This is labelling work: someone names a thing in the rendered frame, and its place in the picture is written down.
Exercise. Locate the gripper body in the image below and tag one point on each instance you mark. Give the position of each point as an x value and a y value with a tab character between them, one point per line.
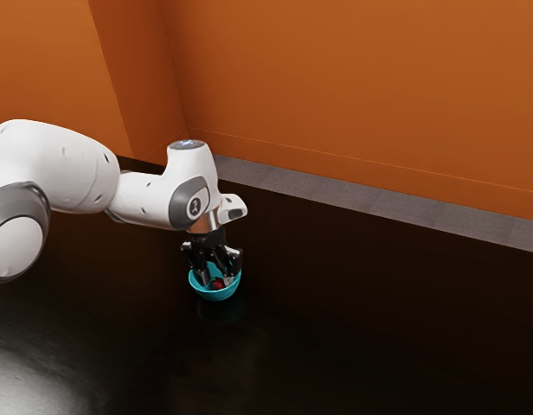
208	245

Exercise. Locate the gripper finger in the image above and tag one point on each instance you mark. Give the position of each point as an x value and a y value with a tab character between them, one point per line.
200	270
223	264

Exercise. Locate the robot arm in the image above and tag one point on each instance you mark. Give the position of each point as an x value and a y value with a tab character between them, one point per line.
76	173

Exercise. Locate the small red fruit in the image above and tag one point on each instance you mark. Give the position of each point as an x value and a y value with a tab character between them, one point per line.
217	284

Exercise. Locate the teal bowl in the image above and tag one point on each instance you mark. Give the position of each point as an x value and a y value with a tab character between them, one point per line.
215	291

